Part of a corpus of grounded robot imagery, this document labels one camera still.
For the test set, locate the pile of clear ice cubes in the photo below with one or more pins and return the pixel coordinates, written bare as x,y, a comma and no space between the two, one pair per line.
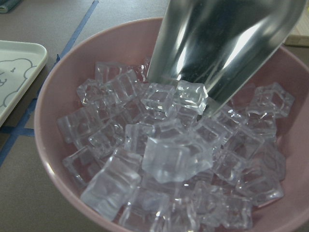
148,159

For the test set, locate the steel ice scoop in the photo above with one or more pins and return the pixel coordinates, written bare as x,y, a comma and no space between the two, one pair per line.
220,43

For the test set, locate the cream serving tray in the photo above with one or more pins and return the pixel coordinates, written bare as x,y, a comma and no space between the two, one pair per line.
20,64

